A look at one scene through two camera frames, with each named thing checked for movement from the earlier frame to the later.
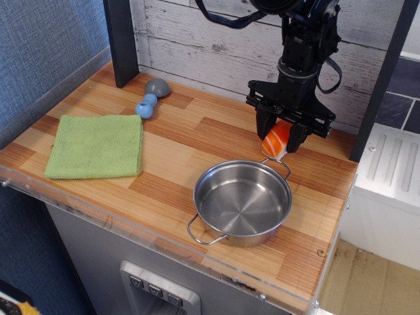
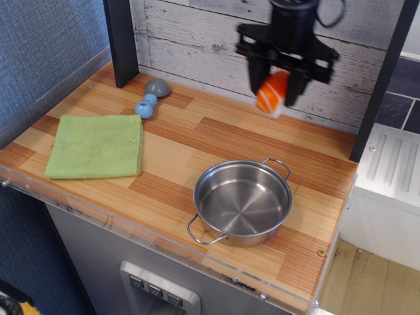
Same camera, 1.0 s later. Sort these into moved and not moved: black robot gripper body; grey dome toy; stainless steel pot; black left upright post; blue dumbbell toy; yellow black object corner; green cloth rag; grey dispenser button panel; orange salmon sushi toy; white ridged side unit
Moved: black robot gripper body; orange salmon sushi toy
Not moved: grey dispenser button panel; green cloth rag; white ridged side unit; yellow black object corner; black left upright post; blue dumbbell toy; grey dome toy; stainless steel pot
